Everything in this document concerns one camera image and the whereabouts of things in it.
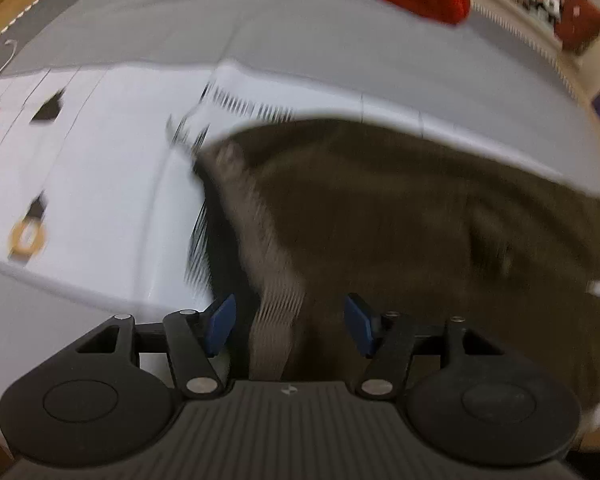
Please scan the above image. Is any white printed bed sheet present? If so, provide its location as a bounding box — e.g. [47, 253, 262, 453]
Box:
[0, 37, 600, 436]

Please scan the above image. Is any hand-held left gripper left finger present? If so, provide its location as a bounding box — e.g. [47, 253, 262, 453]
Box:
[72, 294, 237, 401]

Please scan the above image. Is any olive brown knit sweater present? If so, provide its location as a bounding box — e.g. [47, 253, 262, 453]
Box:
[187, 116, 600, 413]

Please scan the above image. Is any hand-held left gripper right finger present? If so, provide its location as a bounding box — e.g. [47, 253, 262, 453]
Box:
[344, 294, 501, 401]

